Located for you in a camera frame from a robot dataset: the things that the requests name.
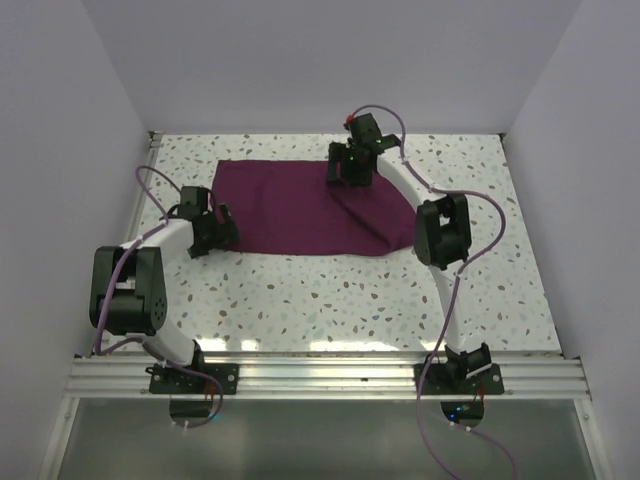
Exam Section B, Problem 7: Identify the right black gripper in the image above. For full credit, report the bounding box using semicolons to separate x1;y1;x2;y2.
326;142;372;189

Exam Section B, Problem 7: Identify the purple surgical drape cloth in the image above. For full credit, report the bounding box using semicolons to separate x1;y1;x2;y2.
212;160;415;257

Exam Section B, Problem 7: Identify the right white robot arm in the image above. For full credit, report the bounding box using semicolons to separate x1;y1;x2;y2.
327;135;492;393

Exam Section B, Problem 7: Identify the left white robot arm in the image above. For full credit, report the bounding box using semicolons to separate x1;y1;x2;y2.
89;203;239;393

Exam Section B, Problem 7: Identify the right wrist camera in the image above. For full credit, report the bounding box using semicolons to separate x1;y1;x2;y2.
344;113;382;153

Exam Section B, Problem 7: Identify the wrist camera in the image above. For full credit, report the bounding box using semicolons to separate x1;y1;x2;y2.
176;186;210;221
344;113;382;153

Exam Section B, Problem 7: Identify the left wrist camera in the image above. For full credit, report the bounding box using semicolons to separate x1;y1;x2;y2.
176;186;210;221

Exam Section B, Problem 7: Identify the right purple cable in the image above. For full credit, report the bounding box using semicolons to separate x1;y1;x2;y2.
349;103;519;480

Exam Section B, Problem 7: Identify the purple cable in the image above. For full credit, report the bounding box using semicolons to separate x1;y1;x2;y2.
94;164;224;431
349;103;519;480

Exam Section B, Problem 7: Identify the aluminium left side rail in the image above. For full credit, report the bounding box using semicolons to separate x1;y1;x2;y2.
127;130;164;236

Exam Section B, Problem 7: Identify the aluminium rail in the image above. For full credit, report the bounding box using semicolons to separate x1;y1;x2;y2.
127;130;164;236
64;353;591;401

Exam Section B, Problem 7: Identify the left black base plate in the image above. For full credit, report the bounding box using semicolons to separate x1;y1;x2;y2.
145;363;240;395

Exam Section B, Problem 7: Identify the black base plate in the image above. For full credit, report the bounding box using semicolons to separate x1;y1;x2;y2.
145;363;240;395
421;363;505;396

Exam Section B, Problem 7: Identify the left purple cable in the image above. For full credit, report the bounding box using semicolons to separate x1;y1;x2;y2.
94;164;224;431

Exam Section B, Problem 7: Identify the aluminium front rail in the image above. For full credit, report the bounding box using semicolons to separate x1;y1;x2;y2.
64;353;591;401

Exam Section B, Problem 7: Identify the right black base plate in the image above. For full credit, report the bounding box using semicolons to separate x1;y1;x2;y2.
421;363;505;396

